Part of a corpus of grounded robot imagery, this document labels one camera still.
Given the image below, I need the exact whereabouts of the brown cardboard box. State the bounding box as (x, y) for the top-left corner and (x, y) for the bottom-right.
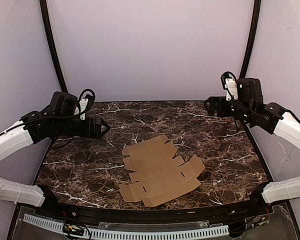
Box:
(119, 135), (206, 207)

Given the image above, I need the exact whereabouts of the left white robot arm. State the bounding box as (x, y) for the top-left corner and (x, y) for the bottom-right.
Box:
(0, 89), (110, 207)

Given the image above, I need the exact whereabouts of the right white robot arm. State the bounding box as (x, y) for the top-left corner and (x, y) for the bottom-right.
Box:
(203, 78), (300, 215)

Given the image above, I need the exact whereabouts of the small green circuit board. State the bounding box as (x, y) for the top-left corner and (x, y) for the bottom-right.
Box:
(62, 223), (85, 236)

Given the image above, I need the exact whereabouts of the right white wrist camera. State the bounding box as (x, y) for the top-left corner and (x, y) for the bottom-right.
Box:
(220, 71), (238, 101)

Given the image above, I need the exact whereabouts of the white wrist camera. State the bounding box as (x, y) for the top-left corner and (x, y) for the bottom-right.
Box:
(74, 88), (96, 120)
(220, 71), (238, 101)

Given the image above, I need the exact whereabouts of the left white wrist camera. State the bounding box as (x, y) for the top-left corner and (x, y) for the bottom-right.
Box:
(74, 88), (96, 120)

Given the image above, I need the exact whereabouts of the right black frame post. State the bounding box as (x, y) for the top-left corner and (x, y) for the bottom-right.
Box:
(239, 0), (262, 79)

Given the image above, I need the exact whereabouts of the black frame post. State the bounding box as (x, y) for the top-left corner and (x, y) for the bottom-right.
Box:
(39, 0), (68, 93)
(239, 0), (262, 79)

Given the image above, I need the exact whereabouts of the white slotted cable duct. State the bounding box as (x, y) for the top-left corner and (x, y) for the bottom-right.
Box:
(22, 213), (230, 240)

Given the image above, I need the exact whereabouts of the black front table rail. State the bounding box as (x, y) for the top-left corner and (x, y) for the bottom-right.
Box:
(35, 200), (274, 226)

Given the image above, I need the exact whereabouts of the left black frame post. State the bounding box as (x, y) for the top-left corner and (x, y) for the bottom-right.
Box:
(39, 0), (68, 93)

